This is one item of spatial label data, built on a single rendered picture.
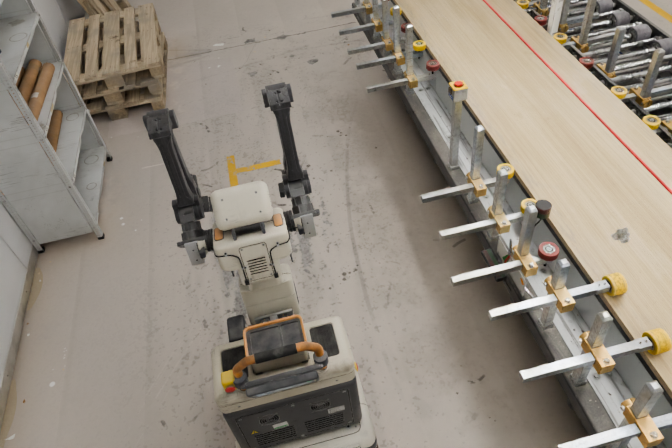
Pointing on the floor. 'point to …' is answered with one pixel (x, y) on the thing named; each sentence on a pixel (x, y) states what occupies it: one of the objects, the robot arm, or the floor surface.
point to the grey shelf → (93, 164)
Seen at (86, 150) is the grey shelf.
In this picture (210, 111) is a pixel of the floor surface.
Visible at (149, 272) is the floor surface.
